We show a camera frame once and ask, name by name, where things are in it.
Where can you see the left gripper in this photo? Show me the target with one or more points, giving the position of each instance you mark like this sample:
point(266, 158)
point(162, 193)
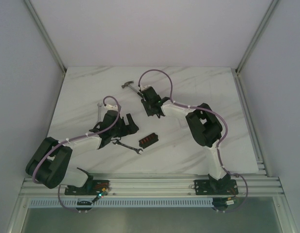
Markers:
point(125, 125)

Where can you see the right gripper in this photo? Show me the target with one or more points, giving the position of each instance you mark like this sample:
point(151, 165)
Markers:
point(149, 113)

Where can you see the black fuse box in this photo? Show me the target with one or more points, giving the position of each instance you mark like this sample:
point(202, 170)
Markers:
point(148, 140)

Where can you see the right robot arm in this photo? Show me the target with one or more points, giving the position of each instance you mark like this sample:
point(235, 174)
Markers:
point(204, 127)

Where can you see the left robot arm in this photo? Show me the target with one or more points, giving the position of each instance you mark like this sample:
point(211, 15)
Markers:
point(50, 163)

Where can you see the clear plastic fuse box cover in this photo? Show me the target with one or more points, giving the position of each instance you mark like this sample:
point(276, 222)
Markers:
point(183, 123)

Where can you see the large silver open-end wrench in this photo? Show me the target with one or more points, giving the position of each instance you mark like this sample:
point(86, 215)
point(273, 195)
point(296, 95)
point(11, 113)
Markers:
point(139, 151)

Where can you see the small silver wrench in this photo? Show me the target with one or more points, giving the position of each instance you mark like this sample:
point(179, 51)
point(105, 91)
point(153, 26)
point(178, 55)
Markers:
point(99, 105)

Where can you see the claw hammer black handle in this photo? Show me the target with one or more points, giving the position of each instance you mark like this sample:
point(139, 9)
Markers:
point(129, 85)

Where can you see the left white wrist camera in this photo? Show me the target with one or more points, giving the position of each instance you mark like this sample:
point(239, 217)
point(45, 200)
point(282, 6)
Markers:
point(110, 107)

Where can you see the aluminium rail frame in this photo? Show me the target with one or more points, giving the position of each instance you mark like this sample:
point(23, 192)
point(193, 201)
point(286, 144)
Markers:
point(180, 185)

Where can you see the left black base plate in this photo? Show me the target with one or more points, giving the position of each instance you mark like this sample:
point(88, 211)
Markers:
point(90, 188)

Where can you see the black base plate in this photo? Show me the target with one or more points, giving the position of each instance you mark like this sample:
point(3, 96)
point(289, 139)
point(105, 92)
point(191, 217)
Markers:
point(90, 188)
point(203, 187)

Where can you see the slotted cable duct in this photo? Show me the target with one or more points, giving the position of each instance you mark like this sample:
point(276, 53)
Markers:
point(121, 202)

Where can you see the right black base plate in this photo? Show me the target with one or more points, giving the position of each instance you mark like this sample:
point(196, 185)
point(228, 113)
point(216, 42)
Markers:
point(203, 187)

